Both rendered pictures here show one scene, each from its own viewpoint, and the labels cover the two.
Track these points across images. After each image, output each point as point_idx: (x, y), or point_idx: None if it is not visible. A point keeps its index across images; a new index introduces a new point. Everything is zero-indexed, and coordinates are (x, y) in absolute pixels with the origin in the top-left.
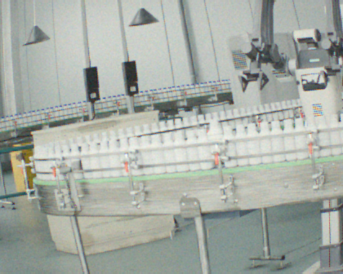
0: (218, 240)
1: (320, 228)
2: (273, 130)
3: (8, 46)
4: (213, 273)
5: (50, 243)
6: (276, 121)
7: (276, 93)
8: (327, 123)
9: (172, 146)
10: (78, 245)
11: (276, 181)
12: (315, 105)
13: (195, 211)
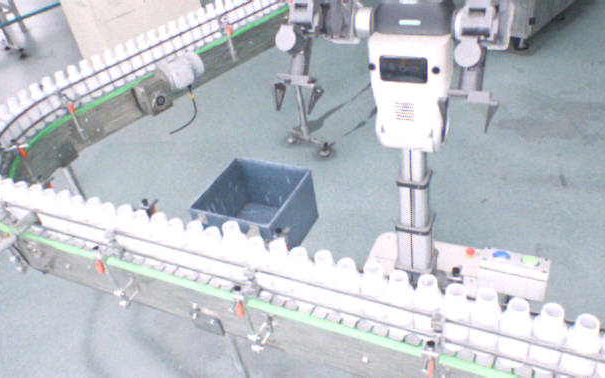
0: (250, 61)
1: (359, 66)
2: (343, 282)
3: None
4: (250, 145)
5: None
6: (348, 259)
7: None
8: (421, 133)
9: (167, 245)
10: None
11: (347, 348)
12: (401, 104)
13: (215, 329)
